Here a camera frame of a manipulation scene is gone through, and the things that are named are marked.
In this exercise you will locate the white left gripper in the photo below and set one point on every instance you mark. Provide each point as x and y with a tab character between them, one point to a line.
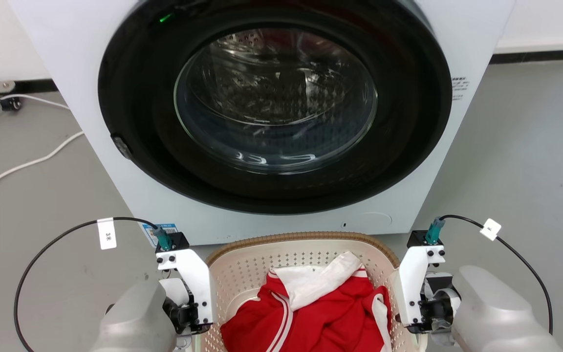
196	288

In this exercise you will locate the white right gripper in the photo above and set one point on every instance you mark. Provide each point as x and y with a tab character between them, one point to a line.
413	288

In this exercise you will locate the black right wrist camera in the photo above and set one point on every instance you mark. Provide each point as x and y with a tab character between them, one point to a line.
417	238

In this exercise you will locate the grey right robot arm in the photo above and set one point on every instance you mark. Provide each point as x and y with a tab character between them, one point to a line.
496	313

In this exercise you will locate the red jacket white stripes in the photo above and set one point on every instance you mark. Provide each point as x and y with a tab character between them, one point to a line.
330	322

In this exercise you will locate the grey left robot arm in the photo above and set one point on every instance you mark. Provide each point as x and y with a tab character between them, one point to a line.
135	318

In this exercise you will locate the black round washer door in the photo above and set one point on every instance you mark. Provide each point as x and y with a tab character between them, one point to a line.
408	122

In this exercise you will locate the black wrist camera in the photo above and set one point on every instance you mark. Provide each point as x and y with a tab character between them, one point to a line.
417	238
178	241

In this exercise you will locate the white front-load washing machine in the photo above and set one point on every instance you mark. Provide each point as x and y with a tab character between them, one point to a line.
115	161

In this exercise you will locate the beige perforated laundry basket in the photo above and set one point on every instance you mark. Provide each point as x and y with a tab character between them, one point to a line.
247	269

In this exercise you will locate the black floor plug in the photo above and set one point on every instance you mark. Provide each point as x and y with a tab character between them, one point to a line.
11	103

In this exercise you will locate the blue energy label sticker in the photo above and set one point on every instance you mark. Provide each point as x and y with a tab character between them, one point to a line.
150	233

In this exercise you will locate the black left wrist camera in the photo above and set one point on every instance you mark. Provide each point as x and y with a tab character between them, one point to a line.
178	241

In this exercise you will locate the printed text label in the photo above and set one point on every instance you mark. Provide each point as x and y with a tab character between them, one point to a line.
460	88

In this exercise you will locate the white cloth garment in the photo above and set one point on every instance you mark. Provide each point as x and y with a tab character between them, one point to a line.
311	283

